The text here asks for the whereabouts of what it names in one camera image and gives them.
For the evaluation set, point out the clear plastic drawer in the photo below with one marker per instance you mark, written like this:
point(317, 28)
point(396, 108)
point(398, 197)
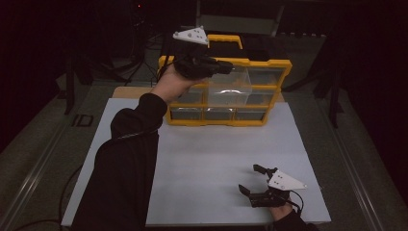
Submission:
point(229, 94)

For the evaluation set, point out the metal floor rail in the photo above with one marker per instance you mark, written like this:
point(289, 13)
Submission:
point(30, 179)
point(351, 163)

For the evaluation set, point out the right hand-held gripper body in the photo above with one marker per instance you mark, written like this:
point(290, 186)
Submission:
point(285, 183)

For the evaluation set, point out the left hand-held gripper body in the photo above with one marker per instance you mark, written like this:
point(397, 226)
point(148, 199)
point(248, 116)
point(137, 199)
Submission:
point(192, 65)

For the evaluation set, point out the wooden board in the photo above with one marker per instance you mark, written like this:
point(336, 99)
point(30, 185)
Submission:
point(128, 93)

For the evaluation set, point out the yellow black organizer case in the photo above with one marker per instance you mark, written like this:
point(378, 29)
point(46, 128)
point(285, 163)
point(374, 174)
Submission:
point(224, 123)

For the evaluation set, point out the dark tripod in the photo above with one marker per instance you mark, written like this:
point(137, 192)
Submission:
point(141, 48)

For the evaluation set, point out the person's right hand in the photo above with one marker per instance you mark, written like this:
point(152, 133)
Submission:
point(280, 213)

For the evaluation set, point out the person's left hand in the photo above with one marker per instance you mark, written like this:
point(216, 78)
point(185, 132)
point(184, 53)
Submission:
point(170, 85)

